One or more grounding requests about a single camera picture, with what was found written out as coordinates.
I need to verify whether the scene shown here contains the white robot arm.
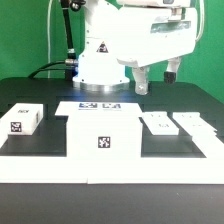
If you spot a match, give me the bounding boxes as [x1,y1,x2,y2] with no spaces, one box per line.
[73,0,197,95]

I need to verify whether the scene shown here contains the white marker sheet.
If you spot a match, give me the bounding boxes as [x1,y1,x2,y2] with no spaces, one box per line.
[55,101,142,117]

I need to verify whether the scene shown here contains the white cabinet top block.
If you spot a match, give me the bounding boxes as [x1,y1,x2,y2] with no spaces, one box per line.
[1,103,43,135]

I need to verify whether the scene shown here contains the white U-shaped fence frame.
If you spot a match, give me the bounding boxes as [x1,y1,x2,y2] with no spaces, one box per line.
[0,121,224,185]

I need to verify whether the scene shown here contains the white cabinet body box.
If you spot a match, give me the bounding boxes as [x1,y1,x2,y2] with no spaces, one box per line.
[66,117,142,160]

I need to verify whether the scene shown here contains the white cable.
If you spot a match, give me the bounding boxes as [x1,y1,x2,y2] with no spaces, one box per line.
[47,0,54,80]

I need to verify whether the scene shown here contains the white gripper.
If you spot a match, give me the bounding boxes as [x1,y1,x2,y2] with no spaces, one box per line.
[116,7,197,95]

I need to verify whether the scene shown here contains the white cabinet door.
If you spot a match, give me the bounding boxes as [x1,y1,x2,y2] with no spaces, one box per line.
[142,111,179,135]
[172,112,216,136]

